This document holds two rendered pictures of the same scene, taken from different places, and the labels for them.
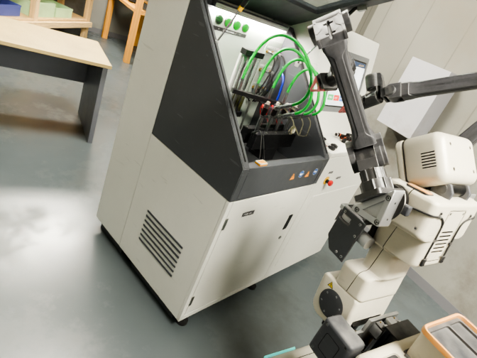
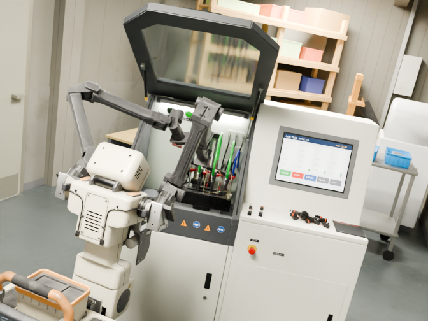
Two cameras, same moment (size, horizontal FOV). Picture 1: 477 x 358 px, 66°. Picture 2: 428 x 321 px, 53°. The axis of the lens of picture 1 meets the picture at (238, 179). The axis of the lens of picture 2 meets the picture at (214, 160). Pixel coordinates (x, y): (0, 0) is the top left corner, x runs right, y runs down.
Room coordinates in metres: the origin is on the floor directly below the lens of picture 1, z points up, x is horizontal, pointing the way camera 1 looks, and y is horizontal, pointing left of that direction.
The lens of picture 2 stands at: (0.58, -2.14, 1.86)
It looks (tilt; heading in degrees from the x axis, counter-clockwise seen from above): 16 degrees down; 58
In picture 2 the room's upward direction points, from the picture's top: 10 degrees clockwise
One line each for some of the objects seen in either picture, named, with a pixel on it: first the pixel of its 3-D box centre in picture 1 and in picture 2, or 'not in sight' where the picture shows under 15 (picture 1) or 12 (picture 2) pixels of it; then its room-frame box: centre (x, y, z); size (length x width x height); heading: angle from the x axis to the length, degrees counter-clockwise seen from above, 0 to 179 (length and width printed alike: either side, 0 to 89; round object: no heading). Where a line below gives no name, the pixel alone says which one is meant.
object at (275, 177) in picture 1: (282, 175); (174, 219); (1.60, -0.18, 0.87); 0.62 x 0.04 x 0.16; 146
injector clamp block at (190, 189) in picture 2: (265, 142); (202, 202); (1.84, -0.06, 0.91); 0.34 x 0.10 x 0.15; 146
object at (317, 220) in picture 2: (349, 137); (309, 216); (2.26, -0.52, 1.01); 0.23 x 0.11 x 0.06; 146
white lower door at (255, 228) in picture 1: (251, 246); (163, 287); (1.59, -0.20, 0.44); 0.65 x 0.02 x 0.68; 146
